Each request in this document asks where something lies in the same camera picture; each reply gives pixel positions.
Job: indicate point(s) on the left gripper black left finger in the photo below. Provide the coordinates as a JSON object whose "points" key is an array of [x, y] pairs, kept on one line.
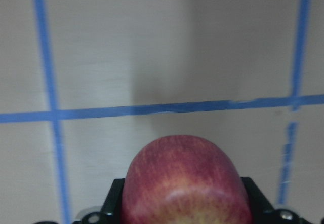
{"points": [[112, 204]]}

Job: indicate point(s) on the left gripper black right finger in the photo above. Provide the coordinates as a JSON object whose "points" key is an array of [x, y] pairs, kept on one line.
{"points": [[260, 206]]}

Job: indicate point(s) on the red yellow striped apple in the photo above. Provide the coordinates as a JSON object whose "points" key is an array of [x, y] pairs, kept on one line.
{"points": [[183, 179]]}

